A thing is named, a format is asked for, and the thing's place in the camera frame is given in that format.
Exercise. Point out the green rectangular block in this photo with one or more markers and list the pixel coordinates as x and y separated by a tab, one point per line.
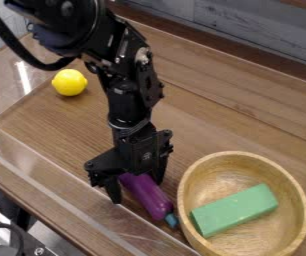
234	210

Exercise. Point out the yellow toy lemon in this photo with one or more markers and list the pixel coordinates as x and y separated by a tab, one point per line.
70	82

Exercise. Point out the brown wooden bowl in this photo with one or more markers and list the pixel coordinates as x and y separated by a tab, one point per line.
222	174

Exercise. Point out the clear acrylic tray walls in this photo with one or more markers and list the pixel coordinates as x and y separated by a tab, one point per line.
233	99

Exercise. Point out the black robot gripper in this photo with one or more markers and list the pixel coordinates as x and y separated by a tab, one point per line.
139	154

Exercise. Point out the purple toy eggplant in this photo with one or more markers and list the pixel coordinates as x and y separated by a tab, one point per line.
153	198

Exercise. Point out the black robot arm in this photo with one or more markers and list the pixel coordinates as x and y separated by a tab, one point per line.
80	29

